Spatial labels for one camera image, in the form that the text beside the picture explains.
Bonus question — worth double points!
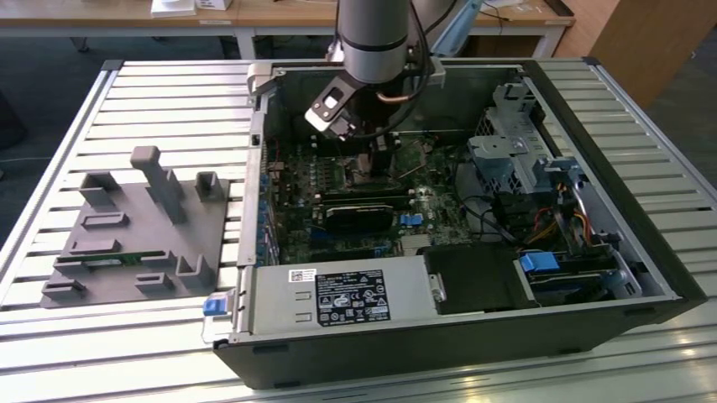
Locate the RAM slot white clips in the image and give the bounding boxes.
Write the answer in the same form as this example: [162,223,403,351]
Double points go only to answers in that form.
[309,141,400,149]

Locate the green motherboard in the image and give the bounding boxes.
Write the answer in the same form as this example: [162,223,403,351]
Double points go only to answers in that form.
[260,133,476,268]

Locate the metal drive cage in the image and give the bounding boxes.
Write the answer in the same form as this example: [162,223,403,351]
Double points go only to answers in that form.
[465,79,583,198]

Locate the black graphics card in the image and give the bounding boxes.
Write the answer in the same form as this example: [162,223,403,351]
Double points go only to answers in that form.
[323,203,393,233]

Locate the pale blue teach pendant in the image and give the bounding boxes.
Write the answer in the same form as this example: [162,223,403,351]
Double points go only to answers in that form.
[428,0,483,58]

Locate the wooden desk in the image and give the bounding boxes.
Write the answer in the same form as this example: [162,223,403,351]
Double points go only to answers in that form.
[0,0,578,60]

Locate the white paper sheets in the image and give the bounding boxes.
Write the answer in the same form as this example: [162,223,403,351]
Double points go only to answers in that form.
[481,0,564,14]

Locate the black plastic shroud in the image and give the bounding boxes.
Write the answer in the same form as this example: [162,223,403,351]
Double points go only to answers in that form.
[417,243,542,317]

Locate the blue disk carrier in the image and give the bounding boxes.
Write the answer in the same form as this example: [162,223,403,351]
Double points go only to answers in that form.
[517,250,560,276]

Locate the silver power supply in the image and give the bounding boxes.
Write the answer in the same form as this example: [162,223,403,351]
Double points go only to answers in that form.
[237,263,435,339]

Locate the wooden cabinet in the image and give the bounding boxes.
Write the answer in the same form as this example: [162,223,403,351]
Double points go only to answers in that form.
[551,0,717,111]

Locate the grey parts rack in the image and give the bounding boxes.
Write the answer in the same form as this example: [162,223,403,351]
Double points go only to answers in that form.
[38,144,232,310]

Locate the blue case latch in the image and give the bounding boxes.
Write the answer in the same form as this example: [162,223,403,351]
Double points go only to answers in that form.
[201,293,233,318]

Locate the green RAM stick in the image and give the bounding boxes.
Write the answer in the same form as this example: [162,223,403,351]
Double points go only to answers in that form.
[80,250,169,266]

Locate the black open PC case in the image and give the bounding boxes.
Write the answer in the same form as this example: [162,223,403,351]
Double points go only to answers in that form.
[210,58,707,390]

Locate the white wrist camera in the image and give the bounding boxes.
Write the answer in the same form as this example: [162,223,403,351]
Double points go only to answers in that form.
[303,76,359,139]

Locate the black cable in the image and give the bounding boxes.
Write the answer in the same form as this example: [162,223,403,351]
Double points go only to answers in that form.
[456,195,525,245]

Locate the coloured power wire bundle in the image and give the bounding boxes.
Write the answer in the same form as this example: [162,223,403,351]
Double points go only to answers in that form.
[525,204,595,249]

